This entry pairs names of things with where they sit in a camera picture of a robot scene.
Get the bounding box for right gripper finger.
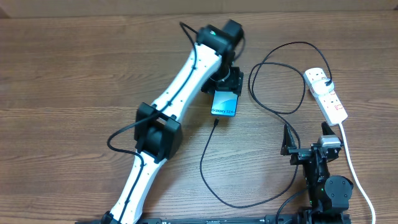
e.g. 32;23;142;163
322;121;335;136
280;124;296;156

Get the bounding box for blue Galaxy smartphone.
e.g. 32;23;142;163
211;91;238;117

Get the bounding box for black USB charging cable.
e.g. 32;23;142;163
199;41;333;210

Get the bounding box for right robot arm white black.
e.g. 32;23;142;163
275;122;354;223

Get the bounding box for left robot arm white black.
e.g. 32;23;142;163
100;20;245;223

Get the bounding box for white charger plug adapter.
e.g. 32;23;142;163
310;79;335;97

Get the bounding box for white power strip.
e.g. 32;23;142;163
303;68;348;126

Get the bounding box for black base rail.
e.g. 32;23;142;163
75;215;351;224

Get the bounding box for white power strip cord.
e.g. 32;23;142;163
338;123;377;224

